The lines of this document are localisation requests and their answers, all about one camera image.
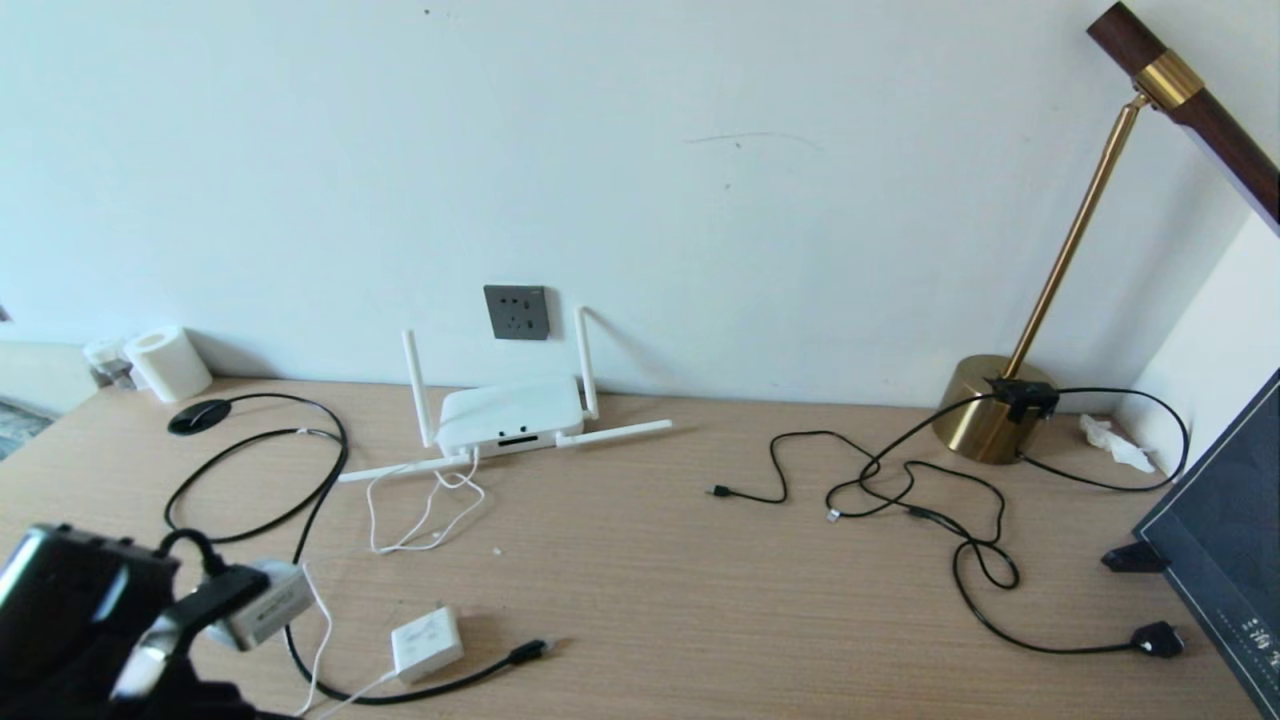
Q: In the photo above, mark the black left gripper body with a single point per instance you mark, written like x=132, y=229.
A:
x=210, y=710

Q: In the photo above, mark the white square power adapter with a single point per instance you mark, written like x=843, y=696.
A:
x=428, y=645

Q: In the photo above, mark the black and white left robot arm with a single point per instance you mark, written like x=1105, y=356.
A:
x=70, y=600

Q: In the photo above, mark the white router with four antennas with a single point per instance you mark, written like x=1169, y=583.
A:
x=510, y=415

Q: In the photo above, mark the black oval desk grommet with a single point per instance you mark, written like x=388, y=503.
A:
x=199, y=417

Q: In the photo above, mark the grey patterned cloth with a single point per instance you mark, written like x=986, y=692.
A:
x=20, y=425

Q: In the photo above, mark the white toilet paper roll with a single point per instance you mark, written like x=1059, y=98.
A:
x=168, y=364

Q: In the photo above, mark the small clear jar white lid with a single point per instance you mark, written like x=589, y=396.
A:
x=107, y=358

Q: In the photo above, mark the black junction box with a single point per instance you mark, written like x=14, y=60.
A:
x=1022, y=397

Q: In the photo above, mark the crumpled white tissue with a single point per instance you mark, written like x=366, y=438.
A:
x=1110, y=438

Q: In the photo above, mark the dark blue framed board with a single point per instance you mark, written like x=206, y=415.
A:
x=1225, y=520

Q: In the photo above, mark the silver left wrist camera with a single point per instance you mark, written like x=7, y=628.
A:
x=280, y=610

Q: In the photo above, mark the grey wall socket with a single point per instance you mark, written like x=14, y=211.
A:
x=516, y=313

